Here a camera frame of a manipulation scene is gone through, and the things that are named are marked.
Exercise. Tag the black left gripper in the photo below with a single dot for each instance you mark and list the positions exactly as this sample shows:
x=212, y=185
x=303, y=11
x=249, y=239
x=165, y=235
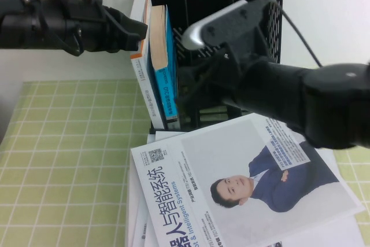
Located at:
x=89, y=30

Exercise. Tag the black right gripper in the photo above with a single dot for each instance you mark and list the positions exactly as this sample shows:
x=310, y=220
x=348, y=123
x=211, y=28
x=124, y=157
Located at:
x=225, y=82

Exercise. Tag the blue grey book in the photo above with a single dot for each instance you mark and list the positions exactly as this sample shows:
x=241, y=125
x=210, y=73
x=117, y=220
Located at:
x=165, y=93

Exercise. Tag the white book with orange edge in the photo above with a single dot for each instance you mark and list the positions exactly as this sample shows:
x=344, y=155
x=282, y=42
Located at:
x=144, y=90

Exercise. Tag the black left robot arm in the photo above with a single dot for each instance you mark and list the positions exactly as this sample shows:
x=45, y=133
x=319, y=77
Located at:
x=23, y=27

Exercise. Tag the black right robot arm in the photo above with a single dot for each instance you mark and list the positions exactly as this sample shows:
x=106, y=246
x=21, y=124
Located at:
x=318, y=99

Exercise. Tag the white paper sheet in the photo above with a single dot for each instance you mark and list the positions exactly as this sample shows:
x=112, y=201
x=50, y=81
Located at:
x=167, y=136

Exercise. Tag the magazine with man portrait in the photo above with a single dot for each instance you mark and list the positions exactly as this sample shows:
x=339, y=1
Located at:
x=231, y=171

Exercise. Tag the green checked tablecloth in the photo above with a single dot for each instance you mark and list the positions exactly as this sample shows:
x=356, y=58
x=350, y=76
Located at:
x=57, y=143

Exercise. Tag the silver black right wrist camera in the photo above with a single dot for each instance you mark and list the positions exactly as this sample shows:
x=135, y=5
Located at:
x=225, y=24

